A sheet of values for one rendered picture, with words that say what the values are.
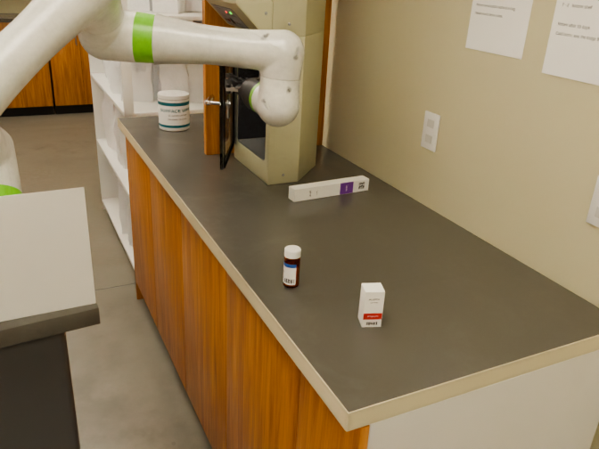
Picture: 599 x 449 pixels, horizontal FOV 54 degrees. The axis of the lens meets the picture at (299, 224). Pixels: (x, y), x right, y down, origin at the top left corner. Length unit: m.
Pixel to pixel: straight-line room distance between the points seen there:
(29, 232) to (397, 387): 0.74
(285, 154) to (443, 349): 0.97
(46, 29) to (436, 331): 0.99
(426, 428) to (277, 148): 1.07
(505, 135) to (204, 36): 0.81
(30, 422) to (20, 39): 0.82
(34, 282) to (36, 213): 0.15
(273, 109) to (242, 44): 0.17
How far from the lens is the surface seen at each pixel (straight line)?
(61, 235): 1.24
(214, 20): 2.16
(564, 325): 1.39
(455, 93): 1.80
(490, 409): 1.26
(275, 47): 1.47
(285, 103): 1.49
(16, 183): 1.39
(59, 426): 1.53
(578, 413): 1.51
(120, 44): 1.50
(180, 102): 2.54
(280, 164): 1.94
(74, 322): 1.31
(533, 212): 1.62
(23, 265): 1.26
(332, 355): 1.14
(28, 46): 1.32
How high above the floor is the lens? 1.61
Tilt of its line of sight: 24 degrees down
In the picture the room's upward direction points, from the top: 3 degrees clockwise
